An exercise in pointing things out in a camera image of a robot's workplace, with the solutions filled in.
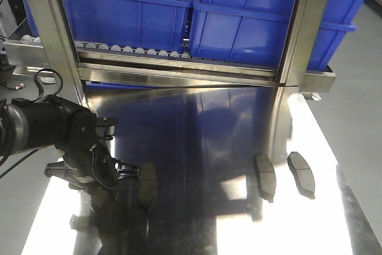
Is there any left blue plastic bin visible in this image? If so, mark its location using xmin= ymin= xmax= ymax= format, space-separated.
xmin=11 ymin=0 xmax=193 ymax=54

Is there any right blue plastic bin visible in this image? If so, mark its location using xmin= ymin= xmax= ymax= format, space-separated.
xmin=189 ymin=0 xmax=364 ymax=71

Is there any grey brake pad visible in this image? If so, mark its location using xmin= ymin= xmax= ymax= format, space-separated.
xmin=137 ymin=161 xmax=158 ymax=209
xmin=254 ymin=154 xmax=276 ymax=203
xmin=91 ymin=188 xmax=112 ymax=213
xmin=287 ymin=152 xmax=315 ymax=199

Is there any stainless steel roller rack frame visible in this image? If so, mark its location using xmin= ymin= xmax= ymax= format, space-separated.
xmin=8 ymin=0 xmax=336 ymax=104

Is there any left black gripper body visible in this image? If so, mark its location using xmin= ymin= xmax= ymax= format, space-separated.
xmin=55 ymin=116 xmax=117 ymax=189

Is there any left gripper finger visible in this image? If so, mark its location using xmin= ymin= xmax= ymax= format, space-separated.
xmin=115 ymin=161 xmax=139 ymax=179
xmin=44 ymin=161 xmax=70 ymax=179

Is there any blue plastic bin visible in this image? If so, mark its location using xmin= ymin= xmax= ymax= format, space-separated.
xmin=189 ymin=0 xmax=364 ymax=71
xmin=11 ymin=0 xmax=193 ymax=54

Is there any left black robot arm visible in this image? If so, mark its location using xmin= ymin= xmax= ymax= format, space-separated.
xmin=1 ymin=95 xmax=139 ymax=192

